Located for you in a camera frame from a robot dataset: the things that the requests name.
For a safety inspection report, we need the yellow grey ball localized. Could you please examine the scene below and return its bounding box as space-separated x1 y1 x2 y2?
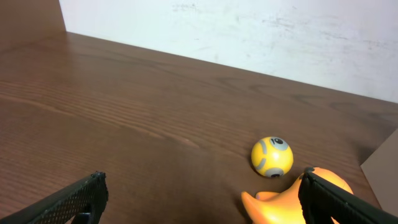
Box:
251 136 294 178

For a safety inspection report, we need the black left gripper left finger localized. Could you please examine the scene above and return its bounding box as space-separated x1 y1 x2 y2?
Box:
1 172 109 224

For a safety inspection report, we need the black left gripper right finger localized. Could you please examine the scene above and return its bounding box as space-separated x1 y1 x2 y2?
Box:
298 171 397 224

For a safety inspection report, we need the white open cardboard box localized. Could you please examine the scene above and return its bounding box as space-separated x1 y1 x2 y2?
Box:
361 130 398 216

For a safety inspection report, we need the orange toy dinosaur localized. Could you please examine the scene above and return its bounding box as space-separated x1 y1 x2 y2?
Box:
241 167 354 224

